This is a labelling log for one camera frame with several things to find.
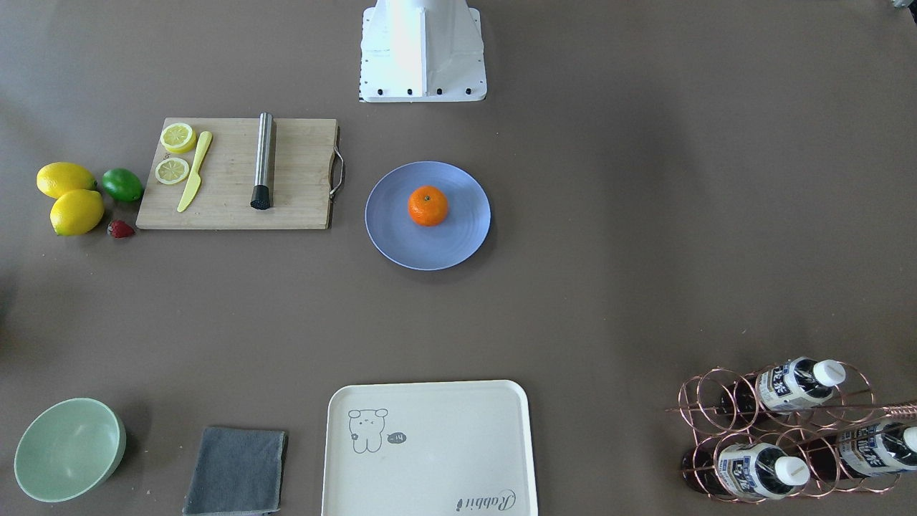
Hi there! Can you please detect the orange mandarin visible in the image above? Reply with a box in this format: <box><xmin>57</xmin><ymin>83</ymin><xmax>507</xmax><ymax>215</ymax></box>
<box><xmin>407</xmin><ymin>185</ymin><xmax>449</xmax><ymax>226</ymax></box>

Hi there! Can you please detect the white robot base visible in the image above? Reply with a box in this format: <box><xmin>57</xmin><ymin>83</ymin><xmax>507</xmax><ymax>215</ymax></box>
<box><xmin>358</xmin><ymin>1</ymin><xmax>488</xmax><ymax>102</ymax></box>

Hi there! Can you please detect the blue plate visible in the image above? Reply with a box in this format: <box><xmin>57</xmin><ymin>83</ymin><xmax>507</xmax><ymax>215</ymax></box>
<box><xmin>365</xmin><ymin>161</ymin><xmax>491</xmax><ymax>271</ymax></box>

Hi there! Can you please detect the wooden cutting board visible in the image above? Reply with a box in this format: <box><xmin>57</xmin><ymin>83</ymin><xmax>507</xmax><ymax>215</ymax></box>
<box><xmin>135</xmin><ymin>117</ymin><xmax>341</xmax><ymax>231</ymax></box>

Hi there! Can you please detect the cream tray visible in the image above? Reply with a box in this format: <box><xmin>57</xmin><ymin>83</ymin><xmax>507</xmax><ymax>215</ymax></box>
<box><xmin>321</xmin><ymin>380</ymin><xmax>539</xmax><ymax>515</ymax></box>

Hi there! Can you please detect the steel muddler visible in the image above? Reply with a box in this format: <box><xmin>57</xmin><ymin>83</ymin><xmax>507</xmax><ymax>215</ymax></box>
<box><xmin>250</xmin><ymin>112</ymin><xmax>275</xmax><ymax>210</ymax></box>

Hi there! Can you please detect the yellow plastic knife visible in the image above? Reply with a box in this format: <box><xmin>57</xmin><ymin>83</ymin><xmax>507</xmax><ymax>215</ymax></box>
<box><xmin>176</xmin><ymin>130</ymin><xmax>213</xmax><ymax>213</ymax></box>

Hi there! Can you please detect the lemon slice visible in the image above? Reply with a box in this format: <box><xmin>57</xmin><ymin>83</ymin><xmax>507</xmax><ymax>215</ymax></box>
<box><xmin>154</xmin><ymin>157</ymin><xmax>191</xmax><ymax>186</ymax></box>

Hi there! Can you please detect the lemon half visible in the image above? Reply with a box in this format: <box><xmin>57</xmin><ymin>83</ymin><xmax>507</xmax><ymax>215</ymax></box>
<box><xmin>158</xmin><ymin>122</ymin><xmax>197</xmax><ymax>154</ymax></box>

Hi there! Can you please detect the grey cloth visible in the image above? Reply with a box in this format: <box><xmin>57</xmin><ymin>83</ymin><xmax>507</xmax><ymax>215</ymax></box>
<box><xmin>181</xmin><ymin>426</ymin><xmax>288</xmax><ymax>515</ymax></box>

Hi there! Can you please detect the red strawberry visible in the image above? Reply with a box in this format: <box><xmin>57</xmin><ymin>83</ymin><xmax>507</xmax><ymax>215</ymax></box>
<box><xmin>106</xmin><ymin>219</ymin><xmax>135</xmax><ymax>239</ymax></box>

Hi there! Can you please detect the green lime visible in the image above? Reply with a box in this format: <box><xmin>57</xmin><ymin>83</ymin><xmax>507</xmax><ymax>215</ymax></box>
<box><xmin>101</xmin><ymin>168</ymin><xmax>144</xmax><ymax>202</ymax></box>

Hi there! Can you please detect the dark drink bottle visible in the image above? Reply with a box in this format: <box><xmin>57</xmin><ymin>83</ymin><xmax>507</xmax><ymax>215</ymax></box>
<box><xmin>800</xmin><ymin>419</ymin><xmax>916</xmax><ymax>481</ymax></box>
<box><xmin>681</xmin><ymin>443</ymin><xmax>811</xmax><ymax>502</ymax></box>
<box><xmin>715</xmin><ymin>356</ymin><xmax>846</xmax><ymax>424</ymax></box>

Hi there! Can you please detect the yellow lemon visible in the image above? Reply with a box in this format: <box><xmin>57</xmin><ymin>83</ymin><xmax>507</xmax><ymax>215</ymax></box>
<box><xmin>49</xmin><ymin>189</ymin><xmax>105</xmax><ymax>237</ymax></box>
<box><xmin>36</xmin><ymin>161</ymin><xmax>96</xmax><ymax>199</ymax></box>

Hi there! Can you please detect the green bowl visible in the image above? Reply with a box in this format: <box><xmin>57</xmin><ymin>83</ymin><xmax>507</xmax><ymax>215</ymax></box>
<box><xmin>14</xmin><ymin>398</ymin><xmax>127</xmax><ymax>503</ymax></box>

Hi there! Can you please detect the copper wire bottle rack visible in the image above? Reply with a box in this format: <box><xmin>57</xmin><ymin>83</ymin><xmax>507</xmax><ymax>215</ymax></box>
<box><xmin>675</xmin><ymin>356</ymin><xmax>915</xmax><ymax>504</ymax></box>

